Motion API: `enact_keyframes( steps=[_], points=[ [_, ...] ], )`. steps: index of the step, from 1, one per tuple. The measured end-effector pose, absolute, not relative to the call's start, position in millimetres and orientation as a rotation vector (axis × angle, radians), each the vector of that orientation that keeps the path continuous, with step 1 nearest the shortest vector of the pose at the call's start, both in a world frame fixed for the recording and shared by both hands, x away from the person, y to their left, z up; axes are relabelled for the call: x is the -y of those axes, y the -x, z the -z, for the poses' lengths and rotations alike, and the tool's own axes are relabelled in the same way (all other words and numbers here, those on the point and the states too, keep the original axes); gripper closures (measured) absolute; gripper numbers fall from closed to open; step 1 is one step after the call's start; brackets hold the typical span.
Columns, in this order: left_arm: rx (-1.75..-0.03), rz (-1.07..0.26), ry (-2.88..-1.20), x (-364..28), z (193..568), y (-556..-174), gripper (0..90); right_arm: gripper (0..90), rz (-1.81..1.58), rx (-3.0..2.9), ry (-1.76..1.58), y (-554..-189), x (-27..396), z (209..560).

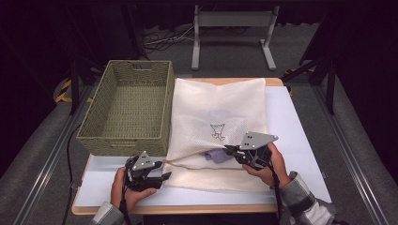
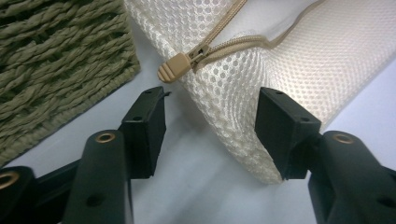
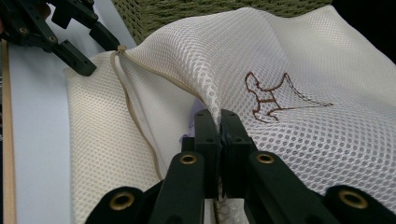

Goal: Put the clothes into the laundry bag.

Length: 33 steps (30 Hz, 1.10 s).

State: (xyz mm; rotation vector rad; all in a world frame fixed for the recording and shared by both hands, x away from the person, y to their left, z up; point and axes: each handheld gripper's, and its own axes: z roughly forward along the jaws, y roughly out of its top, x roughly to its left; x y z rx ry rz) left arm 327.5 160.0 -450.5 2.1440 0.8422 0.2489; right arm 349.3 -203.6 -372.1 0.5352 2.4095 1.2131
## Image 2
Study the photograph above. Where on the green woven basket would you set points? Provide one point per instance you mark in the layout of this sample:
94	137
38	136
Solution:
56	62

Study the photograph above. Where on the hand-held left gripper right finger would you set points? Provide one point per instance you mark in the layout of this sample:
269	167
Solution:
283	133

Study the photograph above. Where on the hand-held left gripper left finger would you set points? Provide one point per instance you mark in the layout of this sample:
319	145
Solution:
146	133

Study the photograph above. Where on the white mesh laundry bag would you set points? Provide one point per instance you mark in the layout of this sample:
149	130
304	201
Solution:
311	62

